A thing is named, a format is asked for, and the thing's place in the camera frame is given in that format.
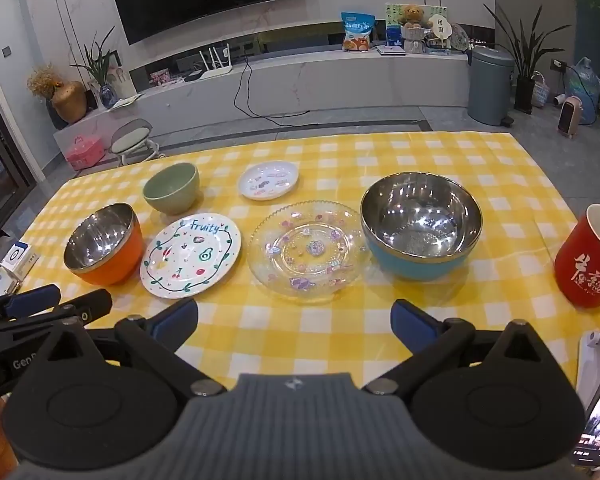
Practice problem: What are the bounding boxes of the potted plant black pot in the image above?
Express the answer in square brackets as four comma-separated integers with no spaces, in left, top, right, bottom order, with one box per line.
[484,4,573,113]

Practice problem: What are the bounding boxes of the white marble TV console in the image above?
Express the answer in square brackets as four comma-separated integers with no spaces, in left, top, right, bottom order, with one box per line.
[54,20,471,161]

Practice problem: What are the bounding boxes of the green ceramic bowl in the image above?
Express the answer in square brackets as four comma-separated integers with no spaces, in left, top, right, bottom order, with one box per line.
[143,162,201,216]

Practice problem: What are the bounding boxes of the light blue box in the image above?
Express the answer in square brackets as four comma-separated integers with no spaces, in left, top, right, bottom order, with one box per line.
[0,266,22,297]

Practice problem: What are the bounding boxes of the dried yellow flowers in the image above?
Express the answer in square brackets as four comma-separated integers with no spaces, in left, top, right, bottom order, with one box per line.
[26,64,63,100]

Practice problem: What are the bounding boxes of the green booklet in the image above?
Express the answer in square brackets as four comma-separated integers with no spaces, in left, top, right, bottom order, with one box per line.
[107,94,143,111]

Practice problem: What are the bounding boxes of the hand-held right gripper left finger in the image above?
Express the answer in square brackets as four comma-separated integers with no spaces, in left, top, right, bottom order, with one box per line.
[34,299,227,400]

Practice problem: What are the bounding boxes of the white fruit print plate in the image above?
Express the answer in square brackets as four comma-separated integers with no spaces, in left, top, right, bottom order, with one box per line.
[139,213,242,301]

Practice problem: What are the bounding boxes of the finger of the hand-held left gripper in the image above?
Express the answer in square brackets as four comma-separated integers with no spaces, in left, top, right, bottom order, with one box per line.
[0,284,63,326]
[0,290,114,344]

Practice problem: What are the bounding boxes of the red cup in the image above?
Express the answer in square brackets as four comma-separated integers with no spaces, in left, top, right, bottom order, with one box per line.
[554,203,600,309]

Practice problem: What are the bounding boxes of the yellow checked tablecloth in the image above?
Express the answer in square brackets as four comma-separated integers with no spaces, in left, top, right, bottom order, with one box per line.
[17,130,600,411]

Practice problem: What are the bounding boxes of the green white printed card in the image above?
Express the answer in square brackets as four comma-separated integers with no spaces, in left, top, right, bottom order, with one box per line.
[385,3,448,31]

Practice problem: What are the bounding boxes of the large blue steel bowl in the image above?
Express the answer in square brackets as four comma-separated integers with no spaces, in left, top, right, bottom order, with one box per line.
[360,172,483,281]

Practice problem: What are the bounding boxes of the orange steel bowl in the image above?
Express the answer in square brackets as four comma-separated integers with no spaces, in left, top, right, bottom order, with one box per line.
[63,203,144,287]

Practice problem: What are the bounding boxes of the white paddle fan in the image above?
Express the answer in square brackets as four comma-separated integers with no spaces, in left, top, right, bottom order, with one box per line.
[425,14,453,43]

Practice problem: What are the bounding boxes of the clear glass patterned plate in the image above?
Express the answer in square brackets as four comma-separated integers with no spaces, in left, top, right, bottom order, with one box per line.
[246,200,372,304]

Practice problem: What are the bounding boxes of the white box blue circle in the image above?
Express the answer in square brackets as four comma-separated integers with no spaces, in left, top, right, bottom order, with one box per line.
[0,242,41,281]

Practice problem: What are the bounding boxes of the grey stool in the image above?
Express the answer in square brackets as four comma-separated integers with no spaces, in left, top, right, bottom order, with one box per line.
[109,119,162,168]

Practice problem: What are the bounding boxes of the beige space heater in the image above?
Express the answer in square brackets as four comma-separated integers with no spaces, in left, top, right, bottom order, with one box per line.
[556,94,586,140]

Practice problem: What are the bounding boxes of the plant in blue white vase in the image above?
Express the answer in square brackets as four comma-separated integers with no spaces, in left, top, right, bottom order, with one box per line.
[70,26,123,110]

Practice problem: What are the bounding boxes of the gold vase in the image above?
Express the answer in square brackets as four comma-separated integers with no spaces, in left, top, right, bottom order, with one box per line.
[51,81,87,125]

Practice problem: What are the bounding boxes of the black cable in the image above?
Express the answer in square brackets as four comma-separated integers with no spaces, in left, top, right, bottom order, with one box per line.
[233,55,311,121]

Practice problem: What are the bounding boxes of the pink basket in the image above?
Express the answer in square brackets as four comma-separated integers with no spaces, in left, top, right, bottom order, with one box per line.
[65,135,105,171]

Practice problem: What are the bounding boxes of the small white sticker plate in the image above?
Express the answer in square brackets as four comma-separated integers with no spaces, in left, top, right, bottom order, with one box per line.
[237,160,300,202]

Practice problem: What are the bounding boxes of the blue snack bag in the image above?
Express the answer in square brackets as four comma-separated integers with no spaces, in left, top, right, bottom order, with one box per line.
[341,12,377,53]

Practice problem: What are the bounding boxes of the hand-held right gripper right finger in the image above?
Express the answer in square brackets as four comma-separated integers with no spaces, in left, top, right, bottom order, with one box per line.
[362,299,556,400]

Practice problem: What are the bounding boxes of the grey pedal trash bin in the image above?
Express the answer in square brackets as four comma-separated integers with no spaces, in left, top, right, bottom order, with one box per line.
[467,46,516,127]

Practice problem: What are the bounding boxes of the brown teddy bear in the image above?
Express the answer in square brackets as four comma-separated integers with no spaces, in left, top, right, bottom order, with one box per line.
[399,4,426,28]

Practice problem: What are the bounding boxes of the white router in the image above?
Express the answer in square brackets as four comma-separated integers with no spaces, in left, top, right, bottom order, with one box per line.
[198,45,232,80]

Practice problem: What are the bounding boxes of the woven basket bag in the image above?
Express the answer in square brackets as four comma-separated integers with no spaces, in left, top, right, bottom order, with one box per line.
[531,71,551,108]

